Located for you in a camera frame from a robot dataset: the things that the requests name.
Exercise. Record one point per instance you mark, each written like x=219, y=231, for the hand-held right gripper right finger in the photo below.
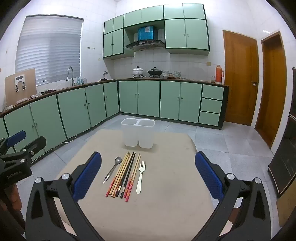
x=208, y=178

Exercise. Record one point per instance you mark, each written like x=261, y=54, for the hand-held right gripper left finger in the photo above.
x=89, y=176

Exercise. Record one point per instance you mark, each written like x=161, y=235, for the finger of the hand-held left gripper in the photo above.
x=16, y=137
x=35, y=144

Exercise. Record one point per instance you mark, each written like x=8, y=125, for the metal spoon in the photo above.
x=118, y=160

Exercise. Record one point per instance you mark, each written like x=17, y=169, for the light bamboo chopstick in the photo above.
x=127, y=162
x=123, y=166

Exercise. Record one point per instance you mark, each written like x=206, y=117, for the black chopstick with red band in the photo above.
x=126, y=171

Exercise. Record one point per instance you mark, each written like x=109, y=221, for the black chopstick with gold band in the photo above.
x=128, y=176

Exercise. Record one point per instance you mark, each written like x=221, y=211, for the red patterned chopstick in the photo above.
x=135, y=171
x=131, y=176

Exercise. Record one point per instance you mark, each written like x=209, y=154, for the white plastic fork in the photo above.
x=140, y=183

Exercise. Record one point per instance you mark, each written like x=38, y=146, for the white two-compartment utensil holder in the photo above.
x=137, y=136

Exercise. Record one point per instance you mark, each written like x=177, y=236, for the reddish brown object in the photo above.
x=234, y=209
x=13, y=197

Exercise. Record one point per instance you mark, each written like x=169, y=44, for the green kitchen base cabinet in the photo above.
x=171, y=99
x=69, y=111

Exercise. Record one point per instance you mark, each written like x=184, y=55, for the wooden board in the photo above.
x=30, y=88

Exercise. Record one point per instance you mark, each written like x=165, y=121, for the dark cloth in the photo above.
x=47, y=92

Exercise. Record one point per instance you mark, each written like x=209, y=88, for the bottles beside faucet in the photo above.
x=82, y=80

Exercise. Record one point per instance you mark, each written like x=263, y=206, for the metal kitchen faucet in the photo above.
x=72, y=74

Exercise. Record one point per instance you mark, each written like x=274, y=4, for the dark cabinet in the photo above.
x=285, y=150

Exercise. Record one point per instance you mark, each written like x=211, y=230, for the white window blinds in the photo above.
x=50, y=51

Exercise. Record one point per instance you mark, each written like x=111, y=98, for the small glass jar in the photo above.
x=212, y=79

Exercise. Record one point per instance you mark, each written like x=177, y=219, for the orange thermos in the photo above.
x=218, y=75

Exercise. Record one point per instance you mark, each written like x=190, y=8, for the brown wooden door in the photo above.
x=272, y=92
x=240, y=78

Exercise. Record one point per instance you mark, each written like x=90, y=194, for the white cooking pot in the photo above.
x=138, y=70

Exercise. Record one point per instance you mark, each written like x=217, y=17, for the black wok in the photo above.
x=155, y=72

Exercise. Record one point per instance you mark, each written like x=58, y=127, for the black range hood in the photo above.
x=144, y=43

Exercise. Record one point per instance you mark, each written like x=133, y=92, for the blue wrapped hood chimney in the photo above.
x=146, y=33

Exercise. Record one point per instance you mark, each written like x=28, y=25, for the white bracket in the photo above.
x=20, y=80

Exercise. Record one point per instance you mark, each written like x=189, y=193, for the green upper wall cabinet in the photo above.
x=185, y=30
x=143, y=16
x=113, y=41

